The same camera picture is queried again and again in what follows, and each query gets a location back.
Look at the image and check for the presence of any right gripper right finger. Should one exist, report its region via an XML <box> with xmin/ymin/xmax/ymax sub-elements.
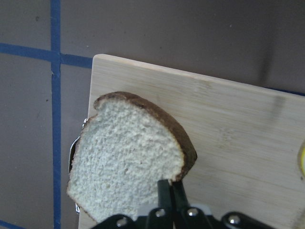
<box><xmin>172</xmin><ymin>181</ymin><xmax>190</xmax><ymax>229</ymax></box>

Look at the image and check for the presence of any wooden cutting board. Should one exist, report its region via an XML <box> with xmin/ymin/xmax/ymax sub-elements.
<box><xmin>79</xmin><ymin>54</ymin><xmax>305</xmax><ymax>229</ymax></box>

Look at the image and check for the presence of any bread slice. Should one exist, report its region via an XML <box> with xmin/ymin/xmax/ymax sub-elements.
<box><xmin>67</xmin><ymin>92</ymin><xmax>197</xmax><ymax>222</ymax></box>

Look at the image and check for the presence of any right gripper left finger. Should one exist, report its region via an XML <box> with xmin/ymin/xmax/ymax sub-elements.
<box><xmin>157</xmin><ymin>179</ymin><xmax>173</xmax><ymax>229</ymax></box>

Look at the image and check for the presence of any lemon slice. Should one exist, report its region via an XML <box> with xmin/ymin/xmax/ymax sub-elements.
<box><xmin>297</xmin><ymin>142</ymin><xmax>305</xmax><ymax>177</ymax></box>

